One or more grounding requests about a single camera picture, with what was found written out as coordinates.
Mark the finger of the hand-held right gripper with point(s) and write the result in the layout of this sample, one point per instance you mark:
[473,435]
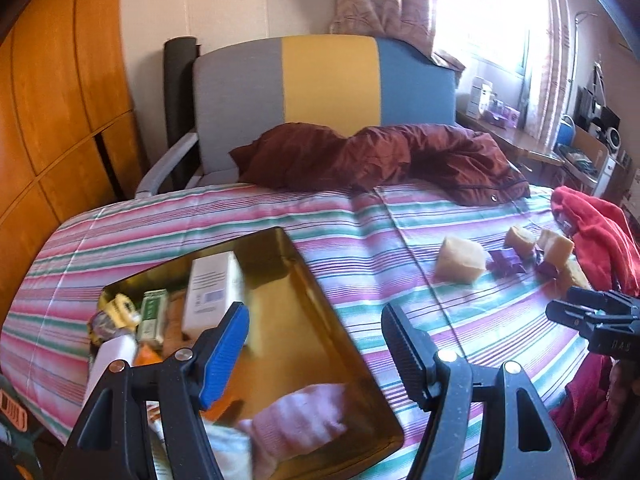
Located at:
[615,335]
[605,301]

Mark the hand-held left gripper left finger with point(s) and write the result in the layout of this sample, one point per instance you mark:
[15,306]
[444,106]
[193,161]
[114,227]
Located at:
[225,355]

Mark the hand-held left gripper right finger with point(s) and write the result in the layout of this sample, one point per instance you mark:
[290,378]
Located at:
[405,355]

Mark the white rectangular box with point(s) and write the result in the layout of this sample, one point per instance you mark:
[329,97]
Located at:
[210,290]

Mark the golden metal tray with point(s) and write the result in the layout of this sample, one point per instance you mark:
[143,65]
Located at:
[280,300]

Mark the pink striped sock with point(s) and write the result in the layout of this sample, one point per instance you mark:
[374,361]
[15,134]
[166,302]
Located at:
[300,420]

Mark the purple wrapper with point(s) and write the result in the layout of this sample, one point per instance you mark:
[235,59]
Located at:
[505,262]
[547,267]

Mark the red cloth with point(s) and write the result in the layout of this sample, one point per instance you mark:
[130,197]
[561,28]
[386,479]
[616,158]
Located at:
[600,230]

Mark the maroon fuzzy cloth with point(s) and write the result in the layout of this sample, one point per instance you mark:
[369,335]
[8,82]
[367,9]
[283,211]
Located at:
[590,410]

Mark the orange snack packet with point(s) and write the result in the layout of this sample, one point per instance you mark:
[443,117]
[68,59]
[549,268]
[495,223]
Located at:
[145,355]

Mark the green white small box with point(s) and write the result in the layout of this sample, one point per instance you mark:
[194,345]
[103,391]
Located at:
[152,317]

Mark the small rounded yellow sponge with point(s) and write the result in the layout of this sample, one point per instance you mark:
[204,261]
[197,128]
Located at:
[520,239]

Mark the large yellow sponge block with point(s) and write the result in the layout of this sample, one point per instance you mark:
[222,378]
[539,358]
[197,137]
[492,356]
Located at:
[460,260]

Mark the striped bed sheet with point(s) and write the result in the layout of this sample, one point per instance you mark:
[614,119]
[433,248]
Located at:
[150,230]

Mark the cardboard box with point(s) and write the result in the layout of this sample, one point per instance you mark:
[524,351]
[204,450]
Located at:
[587,155]

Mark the blue container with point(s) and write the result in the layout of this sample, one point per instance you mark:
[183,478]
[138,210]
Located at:
[566,132]

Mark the wooden desk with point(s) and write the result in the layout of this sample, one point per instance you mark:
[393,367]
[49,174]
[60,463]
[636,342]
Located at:
[510,140]

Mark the black stereo equipment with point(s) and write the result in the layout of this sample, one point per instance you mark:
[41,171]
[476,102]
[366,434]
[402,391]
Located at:
[597,110]

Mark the maroon quilt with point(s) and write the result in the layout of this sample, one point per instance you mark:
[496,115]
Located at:
[390,160]

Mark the purple box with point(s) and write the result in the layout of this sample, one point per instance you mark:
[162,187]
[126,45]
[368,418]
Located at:
[505,115]

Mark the white boxes stack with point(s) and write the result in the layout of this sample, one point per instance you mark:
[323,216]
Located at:
[481,95]

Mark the pink patterned curtain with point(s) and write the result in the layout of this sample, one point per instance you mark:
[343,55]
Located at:
[550,60]
[385,5]

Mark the black rolled mat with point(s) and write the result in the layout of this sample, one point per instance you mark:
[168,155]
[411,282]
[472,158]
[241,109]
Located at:
[180,90]

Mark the grey yellow blue chair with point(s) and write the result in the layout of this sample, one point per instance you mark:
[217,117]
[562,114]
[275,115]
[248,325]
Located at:
[325,80]

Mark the wooden wardrobe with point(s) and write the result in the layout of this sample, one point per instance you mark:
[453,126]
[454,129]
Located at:
[60,85]

